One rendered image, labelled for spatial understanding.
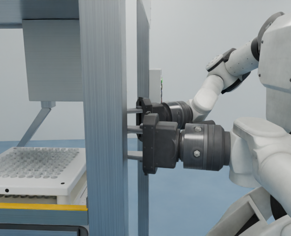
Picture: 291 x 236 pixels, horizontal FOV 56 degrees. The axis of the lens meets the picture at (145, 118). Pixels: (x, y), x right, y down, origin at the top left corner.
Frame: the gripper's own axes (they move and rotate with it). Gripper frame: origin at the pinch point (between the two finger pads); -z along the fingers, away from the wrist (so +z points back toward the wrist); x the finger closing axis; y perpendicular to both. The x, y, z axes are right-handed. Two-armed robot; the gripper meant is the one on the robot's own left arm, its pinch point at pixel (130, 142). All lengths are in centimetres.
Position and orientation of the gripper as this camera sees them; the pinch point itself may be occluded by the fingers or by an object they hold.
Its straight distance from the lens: 55.7
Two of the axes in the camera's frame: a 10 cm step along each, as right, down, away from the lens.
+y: 1.9, -2.0, 9.6
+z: 9.8, 0.5, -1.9
